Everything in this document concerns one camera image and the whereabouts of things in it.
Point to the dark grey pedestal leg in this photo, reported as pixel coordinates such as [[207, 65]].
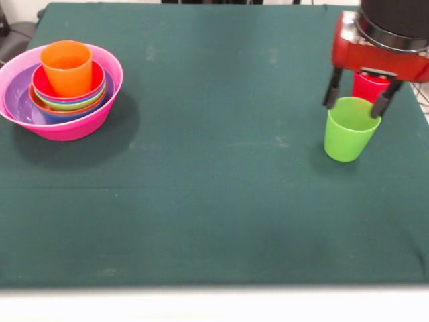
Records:
[[16, 37]]

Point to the orange bowl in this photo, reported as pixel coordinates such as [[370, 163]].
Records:
[[102, 99]]

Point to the dark green tablecloth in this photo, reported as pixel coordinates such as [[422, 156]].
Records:
[[201, 218]]

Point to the orange cup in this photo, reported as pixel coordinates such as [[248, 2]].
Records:
[[67, 73]]

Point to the light blue bowl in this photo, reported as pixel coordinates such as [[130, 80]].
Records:
[[67, 120]]

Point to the pinkish red cup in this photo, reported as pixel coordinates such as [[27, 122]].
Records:
[[367, 89]]

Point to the large pink bowl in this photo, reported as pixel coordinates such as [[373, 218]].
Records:
[[67, 132]]

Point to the green bowl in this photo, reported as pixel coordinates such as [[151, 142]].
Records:
[[67, 106]]

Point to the small pinkish red bowl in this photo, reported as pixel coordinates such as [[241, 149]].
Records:
[[38, 84]]

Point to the dark blue bowl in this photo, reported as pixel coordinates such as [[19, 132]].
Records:
[[101, 94]]

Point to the green cup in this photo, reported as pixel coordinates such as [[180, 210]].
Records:
[[345, 141]]

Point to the purple bowl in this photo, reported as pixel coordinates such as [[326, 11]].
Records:
[[15, 97]]

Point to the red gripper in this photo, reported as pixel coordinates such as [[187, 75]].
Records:
[[368, 58]]

